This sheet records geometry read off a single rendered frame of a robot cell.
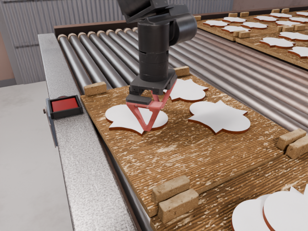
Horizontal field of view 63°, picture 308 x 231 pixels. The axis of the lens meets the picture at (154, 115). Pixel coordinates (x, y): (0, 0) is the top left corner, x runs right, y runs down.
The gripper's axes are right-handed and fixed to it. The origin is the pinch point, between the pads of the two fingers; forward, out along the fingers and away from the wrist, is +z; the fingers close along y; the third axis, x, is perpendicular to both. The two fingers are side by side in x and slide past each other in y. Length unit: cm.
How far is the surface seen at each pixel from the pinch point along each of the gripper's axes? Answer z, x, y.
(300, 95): 3.8, -34.4, 28.4
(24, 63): 70, 209, 172
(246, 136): 1.7, -19.6, 0.5
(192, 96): 0.8, -6.3, 12.8
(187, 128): 1.7, -7.5, -0.4
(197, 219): 1.7, -13.2, -21.7
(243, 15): 1, -17, 134
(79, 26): 0, 65, 74
